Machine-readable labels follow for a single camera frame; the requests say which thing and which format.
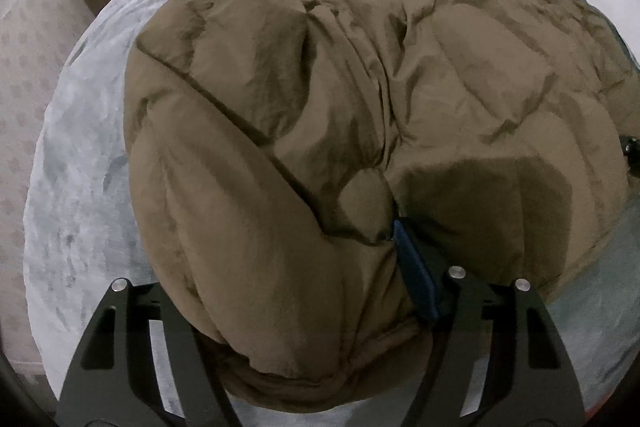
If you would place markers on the grey bed blanket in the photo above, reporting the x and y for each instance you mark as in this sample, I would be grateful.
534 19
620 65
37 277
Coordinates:
75 157

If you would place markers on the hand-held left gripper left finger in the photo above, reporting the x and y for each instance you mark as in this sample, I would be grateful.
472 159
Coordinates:
125 357

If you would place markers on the brown puffer jacket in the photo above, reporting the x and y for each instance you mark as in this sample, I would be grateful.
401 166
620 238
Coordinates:
300 107

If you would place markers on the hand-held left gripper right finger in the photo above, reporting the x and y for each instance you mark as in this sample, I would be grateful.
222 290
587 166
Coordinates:
412 267

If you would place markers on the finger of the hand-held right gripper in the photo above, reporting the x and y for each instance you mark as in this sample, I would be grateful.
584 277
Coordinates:
632 152

